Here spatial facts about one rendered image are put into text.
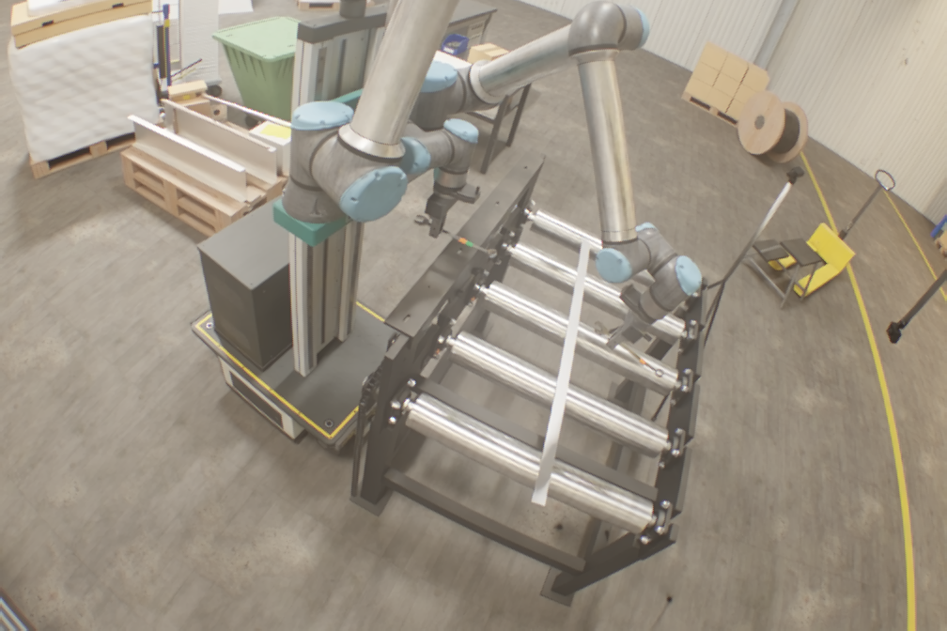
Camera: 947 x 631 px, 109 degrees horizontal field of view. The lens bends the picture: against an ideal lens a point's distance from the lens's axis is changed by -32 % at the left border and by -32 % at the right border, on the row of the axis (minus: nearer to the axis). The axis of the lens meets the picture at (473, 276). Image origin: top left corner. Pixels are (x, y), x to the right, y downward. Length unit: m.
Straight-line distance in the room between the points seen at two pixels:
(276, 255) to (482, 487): 1.39
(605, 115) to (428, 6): 0.45
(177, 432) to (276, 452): 0.50
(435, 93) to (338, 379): 1.28
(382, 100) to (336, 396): 1.43
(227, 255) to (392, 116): 1.11
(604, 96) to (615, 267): 0.39
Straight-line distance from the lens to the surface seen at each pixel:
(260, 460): 2.38
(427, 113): 1.53
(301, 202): 1.26
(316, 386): 2.17
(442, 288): 1.41
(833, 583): 3.49
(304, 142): 1.17
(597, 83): 1.13
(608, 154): 1.13
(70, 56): 4.11
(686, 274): 1.26
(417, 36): 0.97
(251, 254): 1.95
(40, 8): 4.13
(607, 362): 1.86
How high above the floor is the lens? 2.16
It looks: 42 degrees down
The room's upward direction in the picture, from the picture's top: 18 degrees clockwise
